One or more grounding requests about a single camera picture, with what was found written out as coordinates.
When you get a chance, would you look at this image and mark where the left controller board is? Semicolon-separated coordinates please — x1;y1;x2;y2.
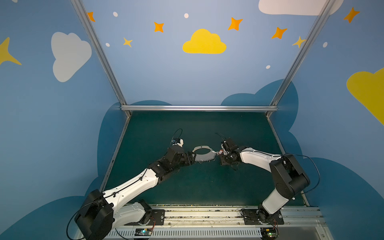
134;228;153;238

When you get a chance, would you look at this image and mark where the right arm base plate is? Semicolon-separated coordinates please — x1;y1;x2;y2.
240;209;284;225

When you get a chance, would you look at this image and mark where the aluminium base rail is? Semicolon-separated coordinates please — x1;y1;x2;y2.
73;203;334;240

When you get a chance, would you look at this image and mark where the aluminium frame post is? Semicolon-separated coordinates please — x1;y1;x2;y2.
71;0;127;107
266;0;336;119

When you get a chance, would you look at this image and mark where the controller board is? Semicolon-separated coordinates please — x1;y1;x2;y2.
134;228;153;238
261;228;279;240

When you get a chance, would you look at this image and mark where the right controller board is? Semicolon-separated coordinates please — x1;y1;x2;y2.
261;228;279;240

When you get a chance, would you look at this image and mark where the aluminium frame back rail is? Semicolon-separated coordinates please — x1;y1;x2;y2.
121;105;278;112

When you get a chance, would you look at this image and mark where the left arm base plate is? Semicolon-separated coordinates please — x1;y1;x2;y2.
125;210;165;226

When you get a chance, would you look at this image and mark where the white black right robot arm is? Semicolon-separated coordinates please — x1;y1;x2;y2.
219;138;311;217

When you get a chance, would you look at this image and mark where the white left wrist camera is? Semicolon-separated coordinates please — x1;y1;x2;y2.
171;138;184;147

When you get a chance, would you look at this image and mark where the grey oval keyring plate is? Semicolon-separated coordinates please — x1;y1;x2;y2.
193;146;217;163

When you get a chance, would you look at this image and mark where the aluminium frame left post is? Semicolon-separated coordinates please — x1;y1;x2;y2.
71;0;127;107

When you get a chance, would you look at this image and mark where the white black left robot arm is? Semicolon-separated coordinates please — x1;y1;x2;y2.
72;145;197;240

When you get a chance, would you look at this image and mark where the aluminium frame right post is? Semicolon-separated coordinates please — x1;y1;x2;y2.
266;0;336;119

